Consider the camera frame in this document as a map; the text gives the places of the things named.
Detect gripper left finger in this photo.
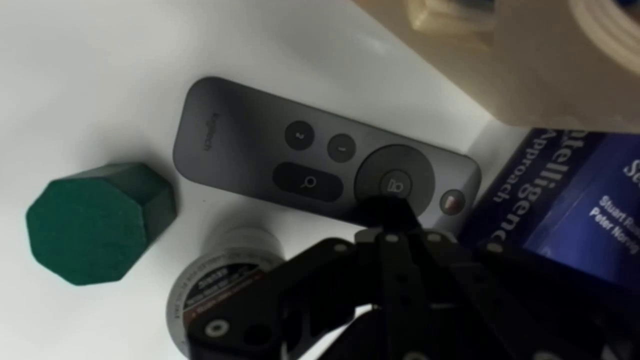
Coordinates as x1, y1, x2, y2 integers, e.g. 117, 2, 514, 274
186, 196, 402, 360

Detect grey remote control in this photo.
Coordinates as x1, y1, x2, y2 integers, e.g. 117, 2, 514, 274
172, 76, 483, 236

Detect blue book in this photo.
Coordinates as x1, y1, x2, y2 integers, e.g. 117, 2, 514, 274
457, 127, 640, 321

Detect round silver tin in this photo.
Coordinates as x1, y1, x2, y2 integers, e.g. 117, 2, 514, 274
166, 227, 287, 359

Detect beige wooden box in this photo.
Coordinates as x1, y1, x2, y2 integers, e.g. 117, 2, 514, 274
350, 0, 640, 134

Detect white ribbed roll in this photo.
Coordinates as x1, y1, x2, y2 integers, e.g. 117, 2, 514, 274
569, 0, 640, 62

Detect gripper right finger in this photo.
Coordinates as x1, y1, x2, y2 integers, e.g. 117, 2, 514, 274
393, 196, 640, 360

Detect green hexagonal block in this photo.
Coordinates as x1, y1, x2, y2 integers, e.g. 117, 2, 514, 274
25, 162, 178, 287

